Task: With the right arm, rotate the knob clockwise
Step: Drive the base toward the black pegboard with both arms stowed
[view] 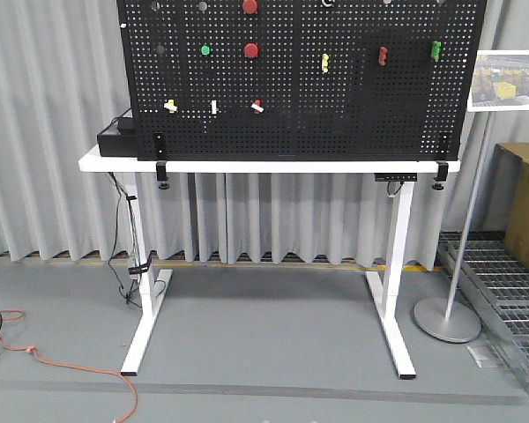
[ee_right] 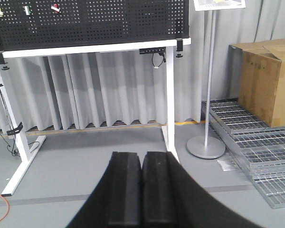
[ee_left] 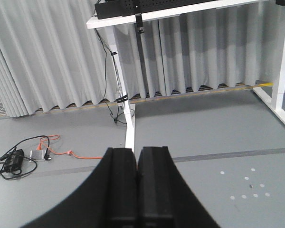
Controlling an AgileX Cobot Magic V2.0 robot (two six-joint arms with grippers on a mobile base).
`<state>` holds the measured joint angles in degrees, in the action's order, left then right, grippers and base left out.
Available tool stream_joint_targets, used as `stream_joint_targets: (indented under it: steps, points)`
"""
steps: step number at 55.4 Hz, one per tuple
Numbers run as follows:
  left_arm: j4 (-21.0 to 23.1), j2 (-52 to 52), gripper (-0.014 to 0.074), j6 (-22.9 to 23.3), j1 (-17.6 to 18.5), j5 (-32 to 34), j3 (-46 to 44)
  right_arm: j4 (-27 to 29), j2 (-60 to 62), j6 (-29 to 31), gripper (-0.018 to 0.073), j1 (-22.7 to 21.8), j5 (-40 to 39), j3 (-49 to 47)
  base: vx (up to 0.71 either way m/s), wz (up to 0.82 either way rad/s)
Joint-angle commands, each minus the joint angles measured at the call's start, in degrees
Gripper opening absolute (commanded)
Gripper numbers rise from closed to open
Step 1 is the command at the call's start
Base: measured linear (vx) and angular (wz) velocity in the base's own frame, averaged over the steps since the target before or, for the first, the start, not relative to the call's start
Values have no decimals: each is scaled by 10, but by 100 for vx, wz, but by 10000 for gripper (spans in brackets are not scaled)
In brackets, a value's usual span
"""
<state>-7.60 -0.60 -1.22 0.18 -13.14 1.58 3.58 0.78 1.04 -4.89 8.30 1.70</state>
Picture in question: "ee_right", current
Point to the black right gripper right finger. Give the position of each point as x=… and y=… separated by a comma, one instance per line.
x=173, y=199

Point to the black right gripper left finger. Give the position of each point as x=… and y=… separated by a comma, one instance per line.
x=116, y=200

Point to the grey sign stand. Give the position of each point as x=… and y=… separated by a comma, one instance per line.
x=207, y=147

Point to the stacked metal floor grates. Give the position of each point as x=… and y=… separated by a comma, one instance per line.
x=259, y=150

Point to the grey curtain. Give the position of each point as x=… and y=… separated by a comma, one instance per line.
x=96, y=88

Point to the black under-table control box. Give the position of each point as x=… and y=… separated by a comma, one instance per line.
x=159, y=50

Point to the brown cardboard box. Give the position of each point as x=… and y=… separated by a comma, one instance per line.
x=262, y=80

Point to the black right pegboard clamp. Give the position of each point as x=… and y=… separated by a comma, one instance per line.
x=178, y=35

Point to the black pegboard clamp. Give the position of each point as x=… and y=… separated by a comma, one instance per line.
x=178, y=35
x=0, y=53

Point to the black left pegboard clamp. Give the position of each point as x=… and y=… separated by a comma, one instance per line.
x=0, y=53

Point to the black perforated pegboard panel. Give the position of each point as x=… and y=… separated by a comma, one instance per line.
x=89, y=22

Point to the white table frame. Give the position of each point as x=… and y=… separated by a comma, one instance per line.
x=27, y=154

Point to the red white knob switch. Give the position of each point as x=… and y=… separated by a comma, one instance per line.
x=56, y=8

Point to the green white knob switch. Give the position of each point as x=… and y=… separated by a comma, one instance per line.
x=27, y=10

